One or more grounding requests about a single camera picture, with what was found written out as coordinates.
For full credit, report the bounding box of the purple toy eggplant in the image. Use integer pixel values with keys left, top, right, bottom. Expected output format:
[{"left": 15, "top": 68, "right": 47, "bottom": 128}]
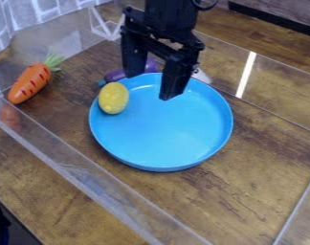
[{"left": 96, "top": 58, "right": 159, "bottom": 87}]

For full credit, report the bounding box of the clear acrylic enclosure wall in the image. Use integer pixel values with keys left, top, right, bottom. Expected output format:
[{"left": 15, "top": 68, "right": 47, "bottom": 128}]
[{"left": 0, "top": 9, "right": 310, "bottom": 245}]

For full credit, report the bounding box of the yellow toy lemon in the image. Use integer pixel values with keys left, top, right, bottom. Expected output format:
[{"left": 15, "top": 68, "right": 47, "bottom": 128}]
[{"left": 99, "top": 82, "right": 130, "bottom": 115}]

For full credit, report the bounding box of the orange toy carrot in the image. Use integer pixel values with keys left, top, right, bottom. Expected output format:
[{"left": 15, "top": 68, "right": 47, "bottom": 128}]
[{"left": 8, "top": 55, "right": 64, "bottom": 104}]

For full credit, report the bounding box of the blue round tray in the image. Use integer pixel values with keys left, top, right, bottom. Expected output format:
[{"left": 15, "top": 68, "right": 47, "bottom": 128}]
[{"left": 88, "top": 73, "right": 234, "bottom": 172}]

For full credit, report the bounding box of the white checkered curtain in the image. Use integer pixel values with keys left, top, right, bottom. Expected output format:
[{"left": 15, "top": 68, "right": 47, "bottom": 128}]
[{"left": 0, "top": 0, "right": 111, "bottom": 52}]

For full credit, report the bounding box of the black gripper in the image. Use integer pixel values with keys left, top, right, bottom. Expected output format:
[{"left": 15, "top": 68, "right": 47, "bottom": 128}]
[{"left": 120, "top": 0, "right": 204, "bottom": 100}]

